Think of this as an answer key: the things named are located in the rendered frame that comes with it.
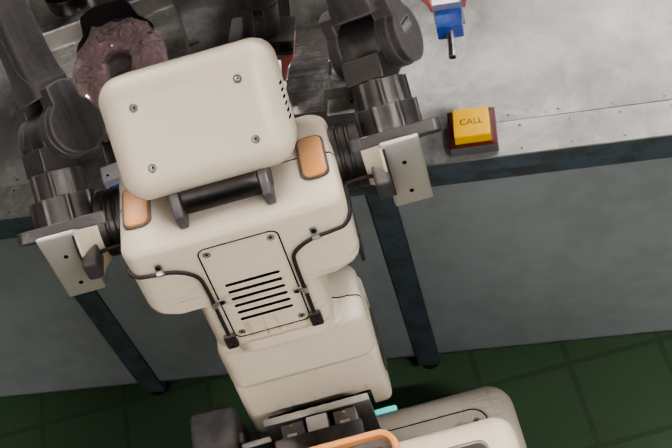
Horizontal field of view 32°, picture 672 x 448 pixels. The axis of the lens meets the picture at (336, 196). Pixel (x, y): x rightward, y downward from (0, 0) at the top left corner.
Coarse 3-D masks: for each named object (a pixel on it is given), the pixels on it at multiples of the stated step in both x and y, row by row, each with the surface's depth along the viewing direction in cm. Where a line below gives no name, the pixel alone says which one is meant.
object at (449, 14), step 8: (432, 0) 191; (440, 0) 190; (448, 0) 190; (456, 0) 190; (432, 8) 191; (440, 8) 191; (448, 8) 191; (456, 8) 190; (440, 16) 190; (448, 16) 190; (456, 16) 189; (464, 16) 192; (440, 24) 189; (448, 24) 189; (456, 24) 188; (440, 32) 189; (448, 32) 189; (456, 32) 189; (448, 40) 188; (448, 48) 187
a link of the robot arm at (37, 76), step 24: (0, 0) 147; (24, 0) 149; (0, 24) 146; (24, 24) 148; (0, 48) 148; (24, 48) 147; (48, 48) 150; (24, 72) 147; (48, 72) 148; (24, 96) 148; (48, 96) 146; (72, 96) 148; (24, 120) 153; (48, 120) 145; (72, 120) 147; (96, 120) 149; (24, 144) 151; (48, 144) 147; (72, 144) 146; (96, 144) 148
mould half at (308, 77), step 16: (304, 0) 206; (320, 0) 205; (304, 16) 205; (320, 16) 205; (304, 32) 204; (320, 32) 203; (304, 48) 202; (320, 48) 201; (304, 64) 199; (320, 64) 198; (288, 80) 197; (304, 80) 196; (320, 80) 196; (304, 96) 194; (320, 96) 194; (304, 112) 192; (320, 112) 192
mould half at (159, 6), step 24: (96, 0) 216; (144, 0) 215; (168, 0) 216; (48, 24) 215; (72, 24) 214; (168, 24) 214; (72, 48) 216; (168, 48) 207; (120, 72) 206; (96, 168) 199
